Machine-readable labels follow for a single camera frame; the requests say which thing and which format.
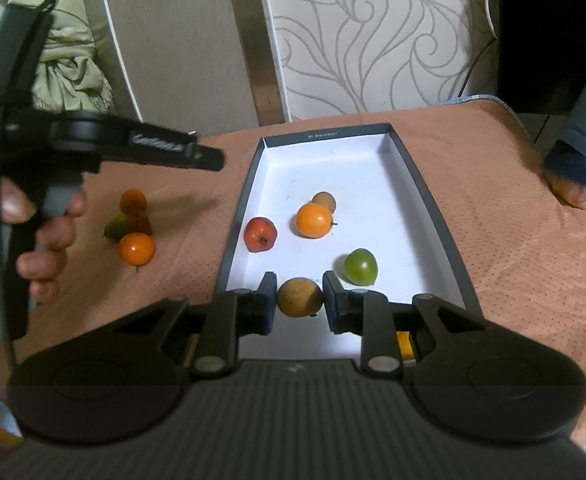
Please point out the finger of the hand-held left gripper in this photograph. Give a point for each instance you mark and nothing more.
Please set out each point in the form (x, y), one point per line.
(208, 160)

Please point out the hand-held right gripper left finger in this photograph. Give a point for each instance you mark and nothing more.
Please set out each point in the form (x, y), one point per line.
(268, 302)

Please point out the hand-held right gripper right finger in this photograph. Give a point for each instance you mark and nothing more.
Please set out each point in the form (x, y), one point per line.
(332, 305)

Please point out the brown longan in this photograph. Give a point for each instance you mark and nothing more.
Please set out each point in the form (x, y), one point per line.
(299, 298)
(325, 201)

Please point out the orange mandarin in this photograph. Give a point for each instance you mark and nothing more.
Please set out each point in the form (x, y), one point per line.
(133, 200)
(137, 250)
(314, 221)

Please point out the dark grey cardboard box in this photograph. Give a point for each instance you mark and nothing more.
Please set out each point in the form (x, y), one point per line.
(323, 165)

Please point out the person's left hand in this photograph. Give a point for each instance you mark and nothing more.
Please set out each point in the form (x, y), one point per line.
(53, 235)

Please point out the green cloth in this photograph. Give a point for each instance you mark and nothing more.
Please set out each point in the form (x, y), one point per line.
(68, 60)

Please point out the small red apple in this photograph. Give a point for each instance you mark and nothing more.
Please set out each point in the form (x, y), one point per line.
(140, 223)
(260, 235)

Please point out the small orange object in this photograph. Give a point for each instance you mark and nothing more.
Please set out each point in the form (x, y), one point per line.
(404, 346)

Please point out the creased orange mandarin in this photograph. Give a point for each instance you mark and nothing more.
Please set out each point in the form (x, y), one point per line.
(133, 200)

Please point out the silver metal strip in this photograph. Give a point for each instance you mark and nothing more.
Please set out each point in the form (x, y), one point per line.
(253, 35)

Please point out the swirl patterned panel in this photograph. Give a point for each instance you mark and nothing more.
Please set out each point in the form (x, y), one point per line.
(373, 30)

